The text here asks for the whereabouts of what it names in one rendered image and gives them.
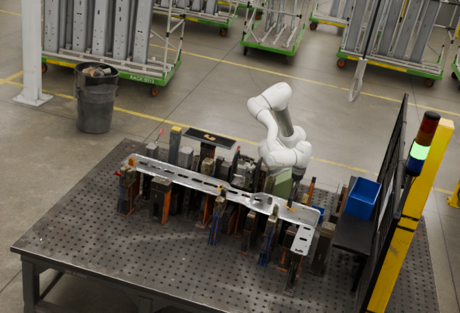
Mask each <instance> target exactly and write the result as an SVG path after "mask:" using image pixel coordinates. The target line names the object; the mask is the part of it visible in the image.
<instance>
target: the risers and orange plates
mask: <svg viewBox="0 0 460 313"><path fill-rule="evenodd" d="M181 198H182V190H181V189H178V186H177V187H176V183H172V189H171V194H170V205H169V211H168V214H169V215H171V216H176V215H177V213H178V212H179V211H180V209H181ZM234 209H235V206H234V205H229V207H228V208H227V209H226V211H225V216H224V218H223V222H222V229H221V233H222V234H225V235H228V234H229V232H230V231H231V229H232V227H233V226H234V222H235V216H236V212H237V209H235V211H234ZM255 212H256V211H255ZM258 220H259V212H256V215H255V223H254V228H253V230H252V232H251V238H252V239H253V238H254V236H255V234H256V229H257V224H258Z"/></svg>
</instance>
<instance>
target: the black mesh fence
mask: <svg viewBox="0 0 460 313"><path fill-rule="evenodd" d="M408 96H409V93H405V95H404V97H403V100H402V104H401V107H400V110H399V113H398V116H397V119H396V122H395V125H394V128H393V132H392V135H391V138H390V140H389V144H388V146H387V150H386V152H385V156H384V158H383V163H382V165H381V169H380V171H379V175H378V177H377V180H376V182H378V183H380V184H382V186H381V189H380V193H379V202H378V207H377V211H376V220H375V225H374V233H373V239H372V247H371V252H370V257H369V258H367V260H366V263H365V266H364V268H363V272H362V274H361V278H360V282H359V290H358V295H357V302H356V307H355V313H366V310H367V307H368V304H369V302H370V299H371V296H372V293H373V291H374V287H375V285H376V282H377V279H378V277H379V274H380V272H381V268H382V266H383V263H384V260H385V257H386V255H387V252H388V249H389V246H390V244H391V241H392V238H393V236H394V232H395V230H396V227H397V224H398V221H399V218H394V211H395V210H396V208H397V206H398V202H399V201H400V191H401V181H402V172H403V164H402V163H400V161H402V162H404V161H403V156H404V146H405V144H404V143H403V141H405V129H406V124H407V122H406V120H407V103H408ZM393 174H394V180H393V187H392V193H394V194H392V193H391V195H390V198H389V201H388V204H387V207H386V210H385V213H384V215H383V219H382V221H381V225H380V227H379V230H378V234H376V233H377V227H378V222H379V217H380V216H379V215H381V214H380V213H381V211H382V209H383V208H382V206H383V205H384V203H385V202H384V200H385V198H386V196H387V191H388V188H389V185H390V182H391V180H392V176H393ZM383 202H384V203H383ZM381 208H382V209H381ZM357 269H358V268H356V267H354V266H353V267H352V271H351V274H350V276H351V277H355V275H356V273H357Z"/></svg>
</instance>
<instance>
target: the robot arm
mask: <svg viewBox="0 0 460 313"><path fill-rule="evenodd" d="M291 95H292V89H291V88H290V87H289V86H288V85H287V84H286V83H285V82H281V83H278V84H275V85H273V86H271V87H270V88H269V89H267V90H266V91H264V92H263V93H262V94H261V95H259V96H258V97H253V98H250V99H249V100H248V102H247V108H248V110H249V112H250V113H251V115H252V116H253V118H255V119H256V120H257V121H259V122H260V123H261V124H263V125H265V126H266V127H267V128H268V137H267V139H264V140H262V141H261V142H260V143H259V144H258V153H259V156H261V157H263V160H262V162H263V163H264V164H265V166H267V167H269V171H268V175H267V176H270V175H272V176H274V177H276V176H278V175H280V174H282V173H284V172H287V171H289V170H290V167H291V166H292V170H291V171H292V174H291V177H292V179H293V181H292V187H291V191H290V195H289V196H288V201H287V206H288V207H292V202H293V198H294V197H296V192H297V189H298V187H299V186H298V183H299V181H300V180H302V179H303V175H304V174H305V172H306V169H307V165H308V164H309V161H310V158H311V145H310V143H308V142H307V141H305V139H306V133H305V131H304V129H303V128H302V127H299V126H293V125H292V121H291V118H290V114H289V111H288V107H287V104H288V100H289V98H290V97H291ZM271 110H273V111H274V115H275V116H276V119H277V122H278V125H279V128H280V130H279V135H278V138H277V132H278V127H277V124H276V122H275V120H274V119H273V117H272V115H271V114H270V111H271Z"/></svg>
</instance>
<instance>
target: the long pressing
mask: <svg viewBox="0 0 460 313"><path fill-rule="evenodd" d="M130 157H133V158H134V159H135V165H137V169H136V170H137V171H139V172H141V173H146V174H148V175H152V176H154V177H155V176H156V175H158V176H160V177H165V178H167V179H171V180H173V183H176V184H180V185H182V186H186V187H188V188H192V189H195V190H199V191H201V192H205V193H207V194H210V195H214V196H218V195H219V194H220V191H218V190H216V189H217V188H215V187H212V186H208V185H206V184H204V182H206V183H209V184H213V185H215V186H219V185H220V184H223V185H225V187H226V188H227V189H228V190H232V191H235V192H237V194H234V193H232V192H227V200H229V201H233V202H236V203H239V204H242V205H245V206H246V207H248V208H250V209H251V210H253V211H256V212H260V213H262V214H266V215H268V216H270V214H271V213H272V209H273V206H274V204H276V203H277V204H279V206H280V207H279V213H278V215H279V217H278V218H279V219H281V220H284V221H287V222H290V223H294V224H297V225H306V226H308V227H312V228H314V229H315V228H316V227H317V224H318V221H319V218H320V211H319V210H318V209H315V208H312V207H309V206H306V205H303V204H300V203H296V202H292V207H293V208H294V209H295V212H293V211H291V210H290V209H289V210H288V208H287V207H286V206H284V203H285V202H286V203H287V202H288V200H287V199H283V198H281V197H276V196H274V195H270V194H267V193H264V192H257V193H248V192H244V191H242V190H238V189H235V188H232V187H231V186H230V185H229V183H227V182H226V181H223V180H220V179H216V178H213V177H210V176H207V175H203V174H200V173H197V172H194V171H190V170H188V169H185V168H181V167H178V166H175V165H172V164H168V163H165V162H161V161H159V160H155V159H153V158H148V157H146V156H143V155H139V154H137V153H132V154H131V155H129V156H128V157H127V158H125V159H124V160H123V161H122V162H121V163H120V164H121V166H124V165H125V164H126V163H128V162H129V158H130ZM137 162H143V163H145V164H148V162H150V163H151V165H150V166H147V165H146V166H145V165H143V164H139V163H137ZM151 166H156V167H159V168H161V169H160V170H158V169H156V168H152V167H151ZM165 170H167V171H172V172H174V174H171V173H167V172H165ZM178 174H180V175H185V176H187V177H188V178H184V177H180V176H178ZM192 179H197V180H200V181H202V183H199V182H197V181H193V180H192ZM242 195H248V196H249V198H247V197H243V196H242ZM269 197H272V199H273V200H272V205H269V204H267V202H268V198H269ZM255 198H256V199H261V200H262V202H260V201H256V200H255ZM303 208H304V209H303Z"/></svg>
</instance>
